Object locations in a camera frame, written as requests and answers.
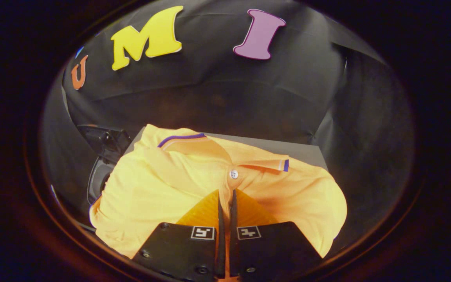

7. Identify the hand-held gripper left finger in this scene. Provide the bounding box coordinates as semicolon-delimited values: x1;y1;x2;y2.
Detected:
132;189;226;282

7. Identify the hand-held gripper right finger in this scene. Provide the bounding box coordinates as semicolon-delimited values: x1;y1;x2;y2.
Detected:
229;189;324;280

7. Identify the orange polo shirt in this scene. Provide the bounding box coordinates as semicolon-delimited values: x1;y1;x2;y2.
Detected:
89;124;347;259

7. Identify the dark washing machine lid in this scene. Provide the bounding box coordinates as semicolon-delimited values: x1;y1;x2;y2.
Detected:
78;125;133;164

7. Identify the beige cabinet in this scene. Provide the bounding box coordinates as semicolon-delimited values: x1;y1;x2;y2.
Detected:
126;127;330;173

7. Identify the black backdrop cloth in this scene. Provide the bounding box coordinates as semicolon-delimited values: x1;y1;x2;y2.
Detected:
40;0;414;259

